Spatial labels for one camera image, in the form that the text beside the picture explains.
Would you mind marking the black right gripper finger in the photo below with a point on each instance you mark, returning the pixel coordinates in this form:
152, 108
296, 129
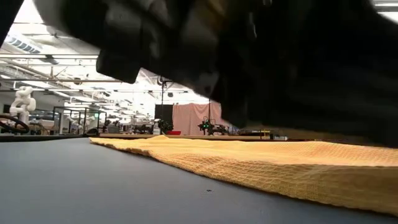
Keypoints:
118, 67
71, 18

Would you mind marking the yellow waffle towel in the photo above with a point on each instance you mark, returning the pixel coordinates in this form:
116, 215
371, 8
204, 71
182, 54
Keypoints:
264, 168

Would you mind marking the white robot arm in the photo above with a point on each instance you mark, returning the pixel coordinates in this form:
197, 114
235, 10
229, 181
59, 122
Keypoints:
22, 102

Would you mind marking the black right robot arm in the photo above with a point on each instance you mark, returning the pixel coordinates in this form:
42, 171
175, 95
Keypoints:
326, 77

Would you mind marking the small black monitor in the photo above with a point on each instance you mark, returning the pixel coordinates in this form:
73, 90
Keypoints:
163, 112

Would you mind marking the pink curtain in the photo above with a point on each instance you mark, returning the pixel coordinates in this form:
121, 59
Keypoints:
189, 118

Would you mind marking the red bowl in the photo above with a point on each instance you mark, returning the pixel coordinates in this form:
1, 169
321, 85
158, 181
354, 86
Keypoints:
174, 132

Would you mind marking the small black robot green light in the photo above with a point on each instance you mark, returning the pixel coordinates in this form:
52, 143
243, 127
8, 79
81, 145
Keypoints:
214, 128

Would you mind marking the wooden table board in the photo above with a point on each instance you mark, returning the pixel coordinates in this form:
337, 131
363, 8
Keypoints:
192, 136

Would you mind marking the dark hoop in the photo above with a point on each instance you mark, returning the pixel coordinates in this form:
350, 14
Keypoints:
28, 127

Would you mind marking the black stand frame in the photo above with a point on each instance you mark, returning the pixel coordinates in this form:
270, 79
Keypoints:
162, 93

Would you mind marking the black cage frame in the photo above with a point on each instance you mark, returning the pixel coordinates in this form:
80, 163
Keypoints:
99, 119

